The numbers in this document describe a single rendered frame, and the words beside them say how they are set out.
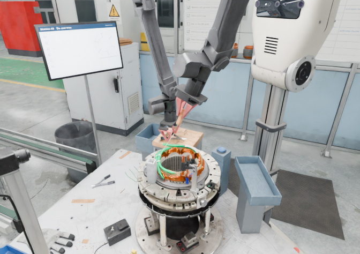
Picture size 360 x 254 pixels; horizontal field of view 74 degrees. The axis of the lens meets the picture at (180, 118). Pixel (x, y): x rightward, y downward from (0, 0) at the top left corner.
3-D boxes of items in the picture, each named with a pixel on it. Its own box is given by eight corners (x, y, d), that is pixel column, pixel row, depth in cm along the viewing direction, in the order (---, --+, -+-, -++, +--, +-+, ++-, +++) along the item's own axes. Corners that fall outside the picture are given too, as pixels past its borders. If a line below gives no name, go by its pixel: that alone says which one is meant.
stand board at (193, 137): (152, 145, 118) (151, 141, 117) (169, 128, 133) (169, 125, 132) (189, 155, 110) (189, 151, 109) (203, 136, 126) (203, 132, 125)
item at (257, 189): (268, 249, 96) (282, 196, 84) (242, 249, 96) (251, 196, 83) (250, 202, 118) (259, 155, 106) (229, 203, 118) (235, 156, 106)
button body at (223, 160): (219, 197, 122) (223, 156, 111) (208, 191, 126) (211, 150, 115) (226, 190, 126) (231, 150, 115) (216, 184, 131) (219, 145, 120)
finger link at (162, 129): (158, 142, 113) (157, 125, 109) (165, 135, 119) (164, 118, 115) (171, 145, 111) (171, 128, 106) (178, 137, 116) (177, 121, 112)
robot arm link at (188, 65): (232, 60, 67) (218, 39, 71) (205, 54, 59) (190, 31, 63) (207, 87, 75) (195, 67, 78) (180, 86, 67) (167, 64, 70)
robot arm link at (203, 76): (218, 65, 72) (206, 57, 76) (203, 62, 68) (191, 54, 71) (209, 84, 76) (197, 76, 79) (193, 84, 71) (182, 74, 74)
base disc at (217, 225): (117, 246, 96) (117, 245, 95) (158, 184, 129) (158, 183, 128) (211, 283, 84) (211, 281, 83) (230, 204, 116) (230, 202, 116)
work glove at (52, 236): (14, 241, 99) (12, 237, 98) (38, 220, 109) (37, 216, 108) (57, 263, 91) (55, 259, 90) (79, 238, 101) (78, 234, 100)
